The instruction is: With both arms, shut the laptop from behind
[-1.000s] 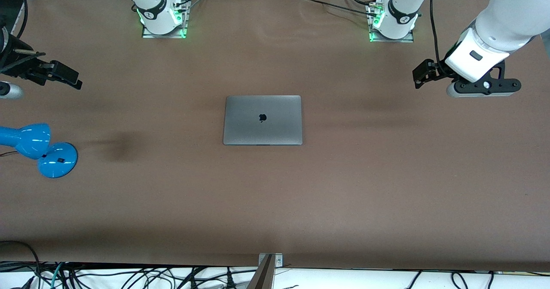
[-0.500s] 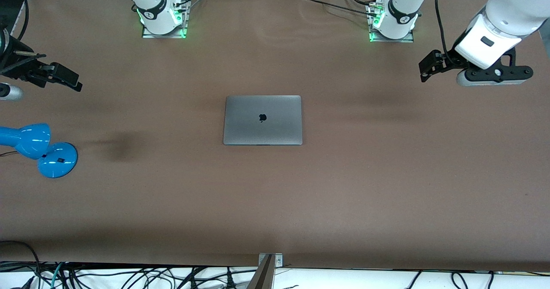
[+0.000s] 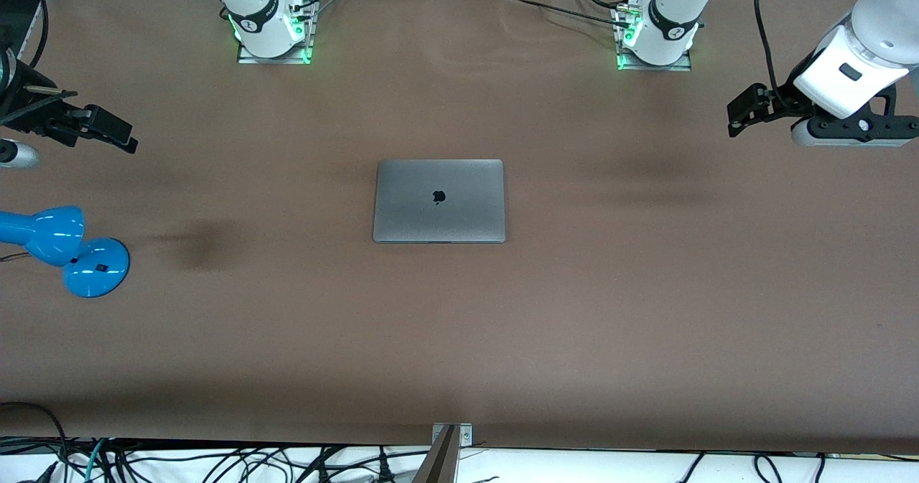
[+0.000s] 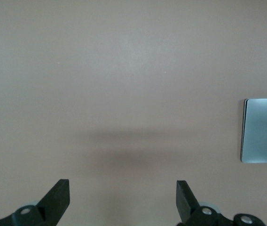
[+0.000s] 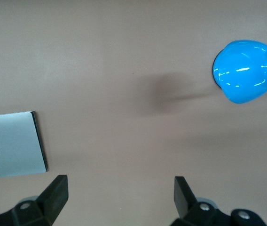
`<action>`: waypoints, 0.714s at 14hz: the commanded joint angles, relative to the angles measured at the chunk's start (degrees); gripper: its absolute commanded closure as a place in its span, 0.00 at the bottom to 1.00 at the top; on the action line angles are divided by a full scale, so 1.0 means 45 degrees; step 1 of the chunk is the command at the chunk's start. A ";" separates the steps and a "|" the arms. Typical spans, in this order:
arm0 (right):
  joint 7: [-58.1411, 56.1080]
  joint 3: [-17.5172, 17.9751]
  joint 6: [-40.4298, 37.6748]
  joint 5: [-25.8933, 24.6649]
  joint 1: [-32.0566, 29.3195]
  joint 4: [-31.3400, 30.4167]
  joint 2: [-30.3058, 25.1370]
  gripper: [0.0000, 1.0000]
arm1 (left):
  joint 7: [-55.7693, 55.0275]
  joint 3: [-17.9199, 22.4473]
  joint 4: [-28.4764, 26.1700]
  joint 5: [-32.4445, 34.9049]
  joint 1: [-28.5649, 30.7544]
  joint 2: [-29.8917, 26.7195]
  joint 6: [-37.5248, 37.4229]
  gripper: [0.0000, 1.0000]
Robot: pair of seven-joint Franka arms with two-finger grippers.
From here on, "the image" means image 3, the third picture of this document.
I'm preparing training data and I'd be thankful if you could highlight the brown table cover sheet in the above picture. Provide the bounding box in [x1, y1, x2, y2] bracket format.
[0, 0, 919, 455]

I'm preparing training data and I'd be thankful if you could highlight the long black table cable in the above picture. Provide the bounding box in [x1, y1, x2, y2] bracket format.
[511, 0, 627, 30]

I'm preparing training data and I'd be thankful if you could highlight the grey laptop computer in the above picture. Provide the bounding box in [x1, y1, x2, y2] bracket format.
[372, 159, 506, 245]

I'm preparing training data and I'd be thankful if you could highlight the black looped floor cable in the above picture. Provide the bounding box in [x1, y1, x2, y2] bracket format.
[0, 401, 69, 483]

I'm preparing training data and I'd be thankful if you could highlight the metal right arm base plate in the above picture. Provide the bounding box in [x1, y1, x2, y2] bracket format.
[237, 0, 317, 65]

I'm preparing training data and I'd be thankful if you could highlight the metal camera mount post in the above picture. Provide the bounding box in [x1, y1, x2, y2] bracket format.
[413, 423, 473, 483]

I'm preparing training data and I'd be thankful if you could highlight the teal floor cable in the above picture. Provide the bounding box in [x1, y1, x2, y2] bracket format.
[85, 438, 108, 483]

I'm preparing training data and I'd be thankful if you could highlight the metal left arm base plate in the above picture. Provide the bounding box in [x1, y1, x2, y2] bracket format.
[614, 2, 694, 72]

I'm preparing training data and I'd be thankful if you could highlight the blue desk lamp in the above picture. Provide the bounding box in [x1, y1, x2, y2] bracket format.
[0, 205, 131, 299]

